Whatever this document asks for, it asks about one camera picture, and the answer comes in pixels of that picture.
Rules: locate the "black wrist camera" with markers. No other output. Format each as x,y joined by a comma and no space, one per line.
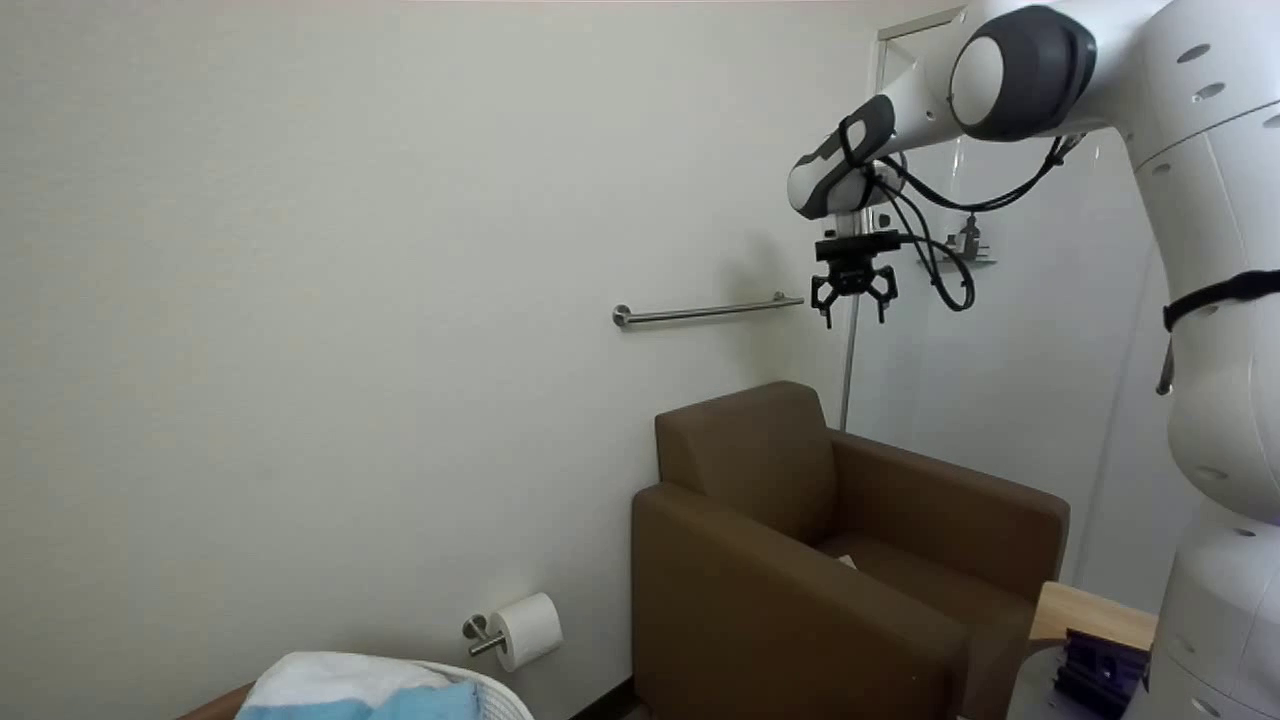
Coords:
859,245

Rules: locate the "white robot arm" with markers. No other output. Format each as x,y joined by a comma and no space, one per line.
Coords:
1202,163

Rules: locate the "brown armchair couch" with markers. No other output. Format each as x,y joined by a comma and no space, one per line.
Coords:
803,603

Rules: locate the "metal shower shelf fixture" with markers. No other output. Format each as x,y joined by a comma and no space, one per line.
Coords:
968,245

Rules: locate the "metal wall grab bar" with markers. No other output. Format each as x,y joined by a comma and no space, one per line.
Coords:
706,315

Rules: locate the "chrome toilet paper holder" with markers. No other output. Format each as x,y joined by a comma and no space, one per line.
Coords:
483,632

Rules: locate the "white toilet paper roll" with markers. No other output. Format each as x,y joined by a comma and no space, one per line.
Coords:
529,626

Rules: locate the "dark purple clamp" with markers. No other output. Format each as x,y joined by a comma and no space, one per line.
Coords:
1106,672

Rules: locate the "white and blue towel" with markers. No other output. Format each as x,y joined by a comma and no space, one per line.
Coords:
362,685

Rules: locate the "light wooden board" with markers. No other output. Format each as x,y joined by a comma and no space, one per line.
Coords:
1085,614

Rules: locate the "white laundry basket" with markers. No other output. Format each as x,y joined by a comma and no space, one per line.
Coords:
511,697

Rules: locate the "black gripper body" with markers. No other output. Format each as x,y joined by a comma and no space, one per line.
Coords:
853,274

